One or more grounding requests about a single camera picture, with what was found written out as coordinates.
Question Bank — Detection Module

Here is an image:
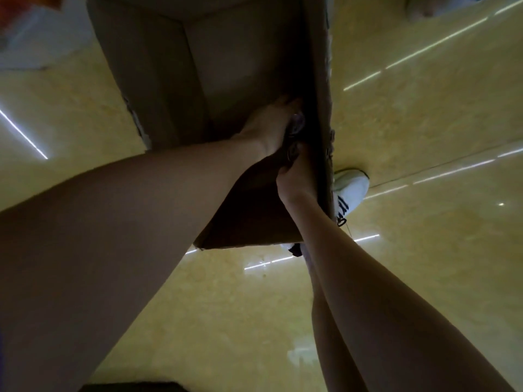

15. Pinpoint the brown cardboard box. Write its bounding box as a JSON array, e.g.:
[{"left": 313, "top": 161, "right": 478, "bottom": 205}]
[{"left": 84, "top": 0, "right": 338, "bottom": 250}]

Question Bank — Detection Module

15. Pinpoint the person's right forearm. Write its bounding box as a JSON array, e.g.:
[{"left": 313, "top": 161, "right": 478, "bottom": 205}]
[{"left": 285, "top": 199, "right": 515, "bottom": 392}]

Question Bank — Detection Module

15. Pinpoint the person's right white shoe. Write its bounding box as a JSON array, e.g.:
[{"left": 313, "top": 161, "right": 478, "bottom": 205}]
[{"left": 281, "top": 168, "right": 370, "bottom": 258}]

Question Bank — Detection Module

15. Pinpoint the person's left hand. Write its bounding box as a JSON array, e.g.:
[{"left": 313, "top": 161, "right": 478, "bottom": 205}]
[{"left": 239, "top": 95, "right": 303, "bottom": 160}]

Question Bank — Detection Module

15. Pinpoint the person's right leg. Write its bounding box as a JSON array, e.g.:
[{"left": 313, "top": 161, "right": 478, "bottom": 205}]
[{"left": 304, "top": 248, "right": 368, "bottom": 392}]

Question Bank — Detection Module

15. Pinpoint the person's left forearm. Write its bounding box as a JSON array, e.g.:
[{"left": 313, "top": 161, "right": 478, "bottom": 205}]
[{"left": 0, "top": 136, "right": 266, "bottom": 392}]

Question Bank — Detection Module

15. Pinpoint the person's right hand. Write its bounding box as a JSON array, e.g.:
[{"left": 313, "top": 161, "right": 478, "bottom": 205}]
[{"left": 276, "top": 142, "right": 324, "bottom": 209}]

